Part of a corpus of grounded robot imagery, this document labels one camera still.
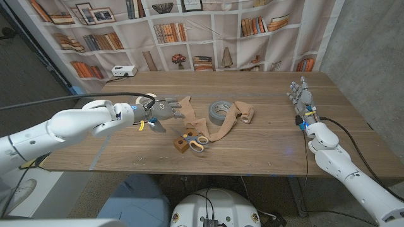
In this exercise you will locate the printed bookshelf backdrop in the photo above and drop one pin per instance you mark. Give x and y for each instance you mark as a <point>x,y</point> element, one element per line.
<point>202,47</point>

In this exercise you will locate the white masking tape roll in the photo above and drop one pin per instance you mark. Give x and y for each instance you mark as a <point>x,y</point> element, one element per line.
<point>140,99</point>

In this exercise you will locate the black floor device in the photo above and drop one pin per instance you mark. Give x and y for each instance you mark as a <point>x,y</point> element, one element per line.
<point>274,220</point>

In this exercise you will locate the grey duct tape roll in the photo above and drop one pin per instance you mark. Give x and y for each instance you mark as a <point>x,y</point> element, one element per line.
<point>214,117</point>

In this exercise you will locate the wooden block with holes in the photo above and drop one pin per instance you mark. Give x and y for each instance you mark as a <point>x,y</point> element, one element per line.
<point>180,145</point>

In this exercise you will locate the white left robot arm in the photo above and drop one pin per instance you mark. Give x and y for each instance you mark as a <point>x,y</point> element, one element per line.
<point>69,123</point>

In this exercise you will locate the blue grey box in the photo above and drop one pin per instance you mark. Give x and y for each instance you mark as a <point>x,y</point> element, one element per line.
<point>135,201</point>

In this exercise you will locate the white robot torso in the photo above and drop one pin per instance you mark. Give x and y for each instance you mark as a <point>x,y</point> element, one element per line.
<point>221,205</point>

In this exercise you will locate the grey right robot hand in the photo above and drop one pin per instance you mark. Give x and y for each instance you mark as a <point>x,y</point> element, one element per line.
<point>304,101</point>

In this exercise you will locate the dark metal table leg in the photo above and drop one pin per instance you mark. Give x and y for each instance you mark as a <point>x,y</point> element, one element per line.
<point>295,195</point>

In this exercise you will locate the white shoe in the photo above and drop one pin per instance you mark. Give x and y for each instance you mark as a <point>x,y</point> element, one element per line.
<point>22,192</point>

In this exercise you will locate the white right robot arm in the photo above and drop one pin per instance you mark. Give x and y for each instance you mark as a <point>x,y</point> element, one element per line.
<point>363,186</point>

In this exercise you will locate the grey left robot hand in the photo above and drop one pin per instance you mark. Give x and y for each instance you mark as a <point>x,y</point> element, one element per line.
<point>161,110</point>

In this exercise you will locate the beige adhesive wrap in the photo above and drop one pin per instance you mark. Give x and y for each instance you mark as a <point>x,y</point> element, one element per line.
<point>202,124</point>

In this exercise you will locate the white power box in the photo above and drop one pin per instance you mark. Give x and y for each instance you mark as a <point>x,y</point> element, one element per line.
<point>123,71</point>

